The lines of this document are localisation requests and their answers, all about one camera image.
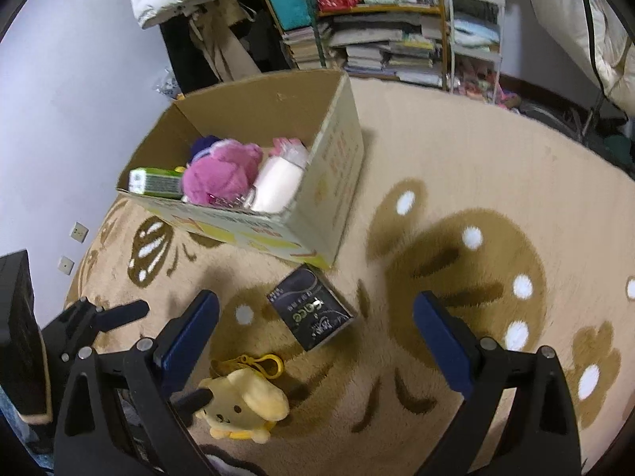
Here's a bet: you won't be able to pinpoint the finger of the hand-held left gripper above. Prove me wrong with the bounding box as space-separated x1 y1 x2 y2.
42 297 150 363
171 388 215 427

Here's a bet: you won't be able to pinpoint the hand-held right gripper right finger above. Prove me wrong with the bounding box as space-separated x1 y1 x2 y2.
413 290 582 476

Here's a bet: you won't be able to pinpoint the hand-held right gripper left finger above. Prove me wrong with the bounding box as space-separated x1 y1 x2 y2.
54 288 220 476

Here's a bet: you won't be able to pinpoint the yellow dog plush keychain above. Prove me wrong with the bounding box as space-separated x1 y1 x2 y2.
194 354 291 444

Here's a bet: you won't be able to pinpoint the black tissue pack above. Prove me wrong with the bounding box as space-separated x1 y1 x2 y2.
266 266 355 351

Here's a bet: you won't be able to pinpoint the green tissue pack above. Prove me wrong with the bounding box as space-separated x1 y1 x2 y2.
128 166 185 200

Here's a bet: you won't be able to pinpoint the magenta plush toy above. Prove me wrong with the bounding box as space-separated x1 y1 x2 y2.
181 140 265 205

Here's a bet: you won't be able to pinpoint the pale pink soft pack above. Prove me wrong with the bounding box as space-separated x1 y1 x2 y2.
250 156 306 214

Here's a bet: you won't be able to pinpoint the purple plush doll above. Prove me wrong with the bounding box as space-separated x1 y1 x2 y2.
189 135 221 167

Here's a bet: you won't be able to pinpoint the cardboard box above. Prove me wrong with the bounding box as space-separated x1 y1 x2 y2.
115 69 366 269

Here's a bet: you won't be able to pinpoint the clear plastic pouch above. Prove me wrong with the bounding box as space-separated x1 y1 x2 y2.
206 186 259 209

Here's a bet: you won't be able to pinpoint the beige patterned rug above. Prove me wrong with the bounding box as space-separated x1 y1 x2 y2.
64 77 635 476

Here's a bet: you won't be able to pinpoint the plastic bag of toys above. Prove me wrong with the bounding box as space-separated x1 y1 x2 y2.
151 74 187 102

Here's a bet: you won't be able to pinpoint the black hanging trousers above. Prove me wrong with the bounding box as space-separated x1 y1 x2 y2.
159 15 219 97

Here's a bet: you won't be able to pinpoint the beige hanging coat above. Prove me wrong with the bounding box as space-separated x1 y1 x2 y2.
189 0 264 83

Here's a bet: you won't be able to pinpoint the messy pile of books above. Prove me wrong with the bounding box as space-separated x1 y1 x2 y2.
327 12 445 87

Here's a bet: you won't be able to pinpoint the black hanging garment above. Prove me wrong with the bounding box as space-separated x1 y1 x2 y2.
243 10 289 70

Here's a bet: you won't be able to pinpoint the neat stack of books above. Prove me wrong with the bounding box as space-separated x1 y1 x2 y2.
283 22 343 71

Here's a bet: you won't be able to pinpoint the white trolley cart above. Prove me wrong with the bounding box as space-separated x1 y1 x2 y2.
441 0 507 105

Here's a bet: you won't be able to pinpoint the wooden shelf unit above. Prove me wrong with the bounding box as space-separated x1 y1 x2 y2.
245 0 450 90

